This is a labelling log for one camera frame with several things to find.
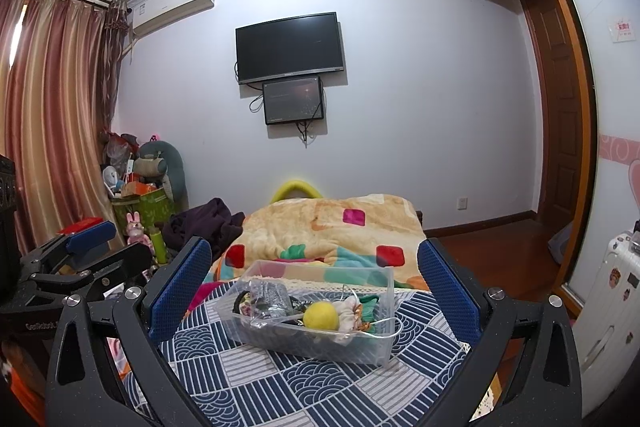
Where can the green knitted garment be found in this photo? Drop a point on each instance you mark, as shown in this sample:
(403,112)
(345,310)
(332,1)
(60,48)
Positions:
(372,304)

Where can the large wall television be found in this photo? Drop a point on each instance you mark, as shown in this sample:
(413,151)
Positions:
(290,47)

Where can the white sliding wardrobe door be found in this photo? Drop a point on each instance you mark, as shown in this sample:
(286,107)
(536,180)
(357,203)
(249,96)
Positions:
(615,127)

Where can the white air conditioner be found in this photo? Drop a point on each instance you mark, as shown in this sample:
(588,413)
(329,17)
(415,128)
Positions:
(172,4)

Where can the dark purple cloth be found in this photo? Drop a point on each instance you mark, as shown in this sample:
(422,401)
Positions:
(205,223)

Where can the green cardboard box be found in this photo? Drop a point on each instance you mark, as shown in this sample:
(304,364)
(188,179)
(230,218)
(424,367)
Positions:
(145,207)

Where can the white cloth pouch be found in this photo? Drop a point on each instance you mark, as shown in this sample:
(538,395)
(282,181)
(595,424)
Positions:
(349,314)

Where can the clear plastic box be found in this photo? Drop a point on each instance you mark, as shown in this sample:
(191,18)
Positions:
(280,343)

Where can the wooden door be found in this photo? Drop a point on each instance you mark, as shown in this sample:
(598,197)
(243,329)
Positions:
(552,132)

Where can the orange blanket with coloured squares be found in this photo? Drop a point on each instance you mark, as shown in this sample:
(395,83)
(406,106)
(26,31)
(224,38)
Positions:
(310,219)

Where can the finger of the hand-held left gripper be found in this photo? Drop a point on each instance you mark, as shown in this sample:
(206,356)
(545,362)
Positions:
(120,264)
(90,237)

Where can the pink bunny toy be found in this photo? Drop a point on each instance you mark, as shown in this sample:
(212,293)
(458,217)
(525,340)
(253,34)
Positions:
(137,234)

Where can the white wall socket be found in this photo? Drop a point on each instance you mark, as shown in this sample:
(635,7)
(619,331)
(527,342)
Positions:
(463,202)

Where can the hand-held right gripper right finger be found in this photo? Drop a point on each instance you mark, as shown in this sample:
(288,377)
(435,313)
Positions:
(447,292)

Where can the green bottle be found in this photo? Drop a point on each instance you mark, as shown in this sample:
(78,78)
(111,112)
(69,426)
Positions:
(160,247)

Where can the yellow arched plush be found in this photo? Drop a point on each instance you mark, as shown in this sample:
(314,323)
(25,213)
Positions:
(295,183)

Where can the striped brown curtain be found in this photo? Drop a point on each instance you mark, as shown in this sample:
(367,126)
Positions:
(55,117)

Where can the yellow felt ball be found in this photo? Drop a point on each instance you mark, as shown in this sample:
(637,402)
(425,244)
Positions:
(321,317)

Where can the red box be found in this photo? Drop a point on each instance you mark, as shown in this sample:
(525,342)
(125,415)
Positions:
(80,225)

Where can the black furniture piece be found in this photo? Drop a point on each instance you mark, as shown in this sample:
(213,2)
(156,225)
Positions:
(7,227)

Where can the paper label with red print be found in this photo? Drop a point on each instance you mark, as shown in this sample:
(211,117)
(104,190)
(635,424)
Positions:
(622,30)

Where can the blue patterned cloth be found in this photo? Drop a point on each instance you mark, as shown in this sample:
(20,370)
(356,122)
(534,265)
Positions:
(280,389)

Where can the red plastic bag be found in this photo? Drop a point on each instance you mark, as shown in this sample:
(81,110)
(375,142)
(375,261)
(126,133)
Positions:
(119,147)

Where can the grey plush toy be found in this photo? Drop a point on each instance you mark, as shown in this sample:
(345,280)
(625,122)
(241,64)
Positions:
(162,167)

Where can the white suitcase with stickers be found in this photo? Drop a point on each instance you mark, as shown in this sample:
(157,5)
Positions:
(610,307)

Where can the small wall screen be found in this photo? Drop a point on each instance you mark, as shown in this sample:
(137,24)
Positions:
(292,101)

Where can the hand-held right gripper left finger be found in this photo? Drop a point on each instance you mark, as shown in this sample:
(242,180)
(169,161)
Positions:
(177,292)

